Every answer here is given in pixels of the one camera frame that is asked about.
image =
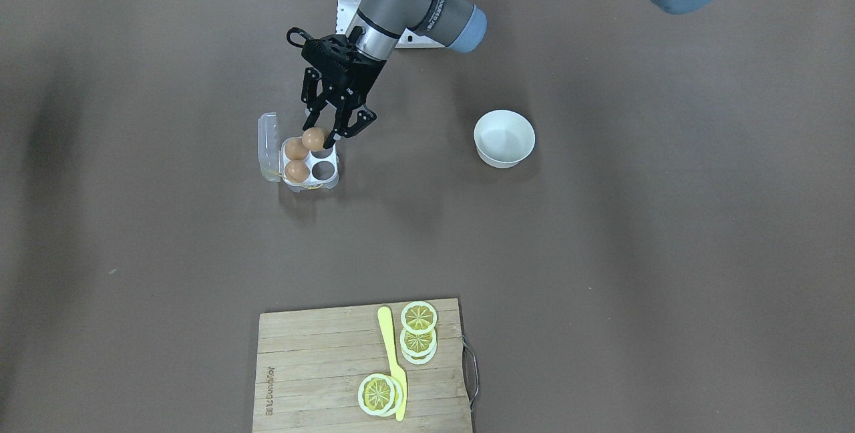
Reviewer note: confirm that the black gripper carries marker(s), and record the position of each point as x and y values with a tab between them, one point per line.
358	80

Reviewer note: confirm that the brown egg from bowl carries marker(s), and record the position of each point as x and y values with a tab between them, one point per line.
314	139

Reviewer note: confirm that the clear plastic egg box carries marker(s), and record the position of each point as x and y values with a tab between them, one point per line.
270	151

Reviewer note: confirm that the brown egg near box slot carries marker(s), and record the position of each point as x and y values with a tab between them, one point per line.
295	150

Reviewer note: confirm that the brown egg box slot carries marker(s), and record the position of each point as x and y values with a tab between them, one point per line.
295	150
297	171

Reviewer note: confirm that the brown egg far box slot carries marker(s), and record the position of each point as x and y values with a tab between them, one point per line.
297	171

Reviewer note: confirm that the white bowl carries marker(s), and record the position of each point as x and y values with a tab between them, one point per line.
503	138

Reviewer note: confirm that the yellow plastic knife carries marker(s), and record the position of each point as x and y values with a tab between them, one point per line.
386	325

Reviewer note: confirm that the wooden cutting board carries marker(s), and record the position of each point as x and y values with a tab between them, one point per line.
310	365

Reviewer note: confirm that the upper lemon slice of pair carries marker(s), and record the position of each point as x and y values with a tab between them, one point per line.
418	348

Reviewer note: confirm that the lemon slice near knife tip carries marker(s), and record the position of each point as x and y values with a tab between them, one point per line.
380	395

